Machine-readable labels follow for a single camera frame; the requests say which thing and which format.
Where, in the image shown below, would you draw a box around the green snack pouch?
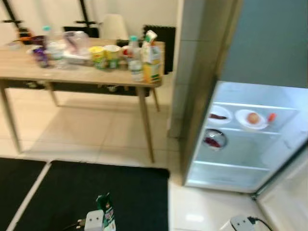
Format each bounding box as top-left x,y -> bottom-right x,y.
95,193 -> 117,231

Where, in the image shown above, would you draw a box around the glass fridge shelf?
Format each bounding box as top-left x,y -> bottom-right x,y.
208,101 -> 300,136

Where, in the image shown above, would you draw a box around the dark grey fridge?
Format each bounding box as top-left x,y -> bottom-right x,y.
180,0 -> 308,231

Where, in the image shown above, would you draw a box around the white-lined fridge door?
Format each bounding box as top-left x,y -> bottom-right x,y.
255,140 -> 308,231

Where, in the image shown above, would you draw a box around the clear fridge drawer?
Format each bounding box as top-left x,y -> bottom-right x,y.
188,160 -> 272,191

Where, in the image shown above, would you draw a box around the brown round onion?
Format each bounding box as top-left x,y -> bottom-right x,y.
247,112 -> 261,125

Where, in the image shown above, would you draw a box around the white plate with onion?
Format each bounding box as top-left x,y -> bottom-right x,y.
234,109 -> 269,130

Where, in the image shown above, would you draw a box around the white plate with sausage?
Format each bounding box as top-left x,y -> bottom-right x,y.
208,106 -> 233,126

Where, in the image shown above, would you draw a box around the steel bowl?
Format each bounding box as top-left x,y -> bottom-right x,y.
203,128 -> 227,151

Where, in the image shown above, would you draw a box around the red berries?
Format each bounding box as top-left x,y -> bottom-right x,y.
204,137 -> 221,149

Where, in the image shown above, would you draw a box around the wide black foam panel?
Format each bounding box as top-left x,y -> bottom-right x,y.
143,25 -> 176,75

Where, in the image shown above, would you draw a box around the Peel Fresh juice carton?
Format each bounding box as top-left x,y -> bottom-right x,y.
142,30 -> 163,85

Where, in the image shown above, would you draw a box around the large teal-capped water bottle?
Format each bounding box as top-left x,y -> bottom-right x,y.
128,35 -> 145,82

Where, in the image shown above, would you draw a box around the red and white bowl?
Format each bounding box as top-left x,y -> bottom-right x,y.
120,45 -> 133,59

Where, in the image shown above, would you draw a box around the open yellow-green noodle cup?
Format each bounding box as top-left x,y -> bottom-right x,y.
103,45 -> 121,68

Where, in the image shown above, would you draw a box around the white plastic chair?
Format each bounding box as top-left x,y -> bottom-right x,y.
100,13 -> 129,40

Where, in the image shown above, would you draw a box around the yellow lidded noodle cup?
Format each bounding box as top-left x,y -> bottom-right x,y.
89,46 -> 106,69

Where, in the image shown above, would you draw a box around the white plastic tray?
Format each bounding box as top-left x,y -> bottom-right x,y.
63,51 -> 93,65

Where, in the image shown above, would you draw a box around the small black foam panel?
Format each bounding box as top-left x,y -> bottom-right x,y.
64,26 -> 100,38

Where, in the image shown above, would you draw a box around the clear plastic jug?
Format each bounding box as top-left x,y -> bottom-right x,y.
65,31 -> 90,56

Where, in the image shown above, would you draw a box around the upright black stand pole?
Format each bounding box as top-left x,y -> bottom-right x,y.
79,0 -> 99,37

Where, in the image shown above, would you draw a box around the large black floor mat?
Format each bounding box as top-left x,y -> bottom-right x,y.
14,160 -> 170,231

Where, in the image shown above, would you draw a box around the slim teal-capped water bottle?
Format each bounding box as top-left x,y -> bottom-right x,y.
42,26 -> 65,69

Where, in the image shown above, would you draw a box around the purple drink can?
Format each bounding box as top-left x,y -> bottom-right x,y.
35,47 -> 50,68

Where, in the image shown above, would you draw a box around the orange and black device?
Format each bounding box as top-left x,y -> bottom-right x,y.
17,29 -> 34,43

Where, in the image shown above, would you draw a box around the slanted black stand pole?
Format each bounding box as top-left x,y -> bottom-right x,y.
0,0 -> 25,34

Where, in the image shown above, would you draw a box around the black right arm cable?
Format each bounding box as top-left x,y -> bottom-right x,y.
248,217 -> 273,231

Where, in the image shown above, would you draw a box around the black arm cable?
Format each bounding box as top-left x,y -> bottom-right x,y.
248,217 -> 273,231
62,219 -> 87,231

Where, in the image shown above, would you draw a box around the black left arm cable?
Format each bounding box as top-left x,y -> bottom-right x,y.
62,219 -> 87,231

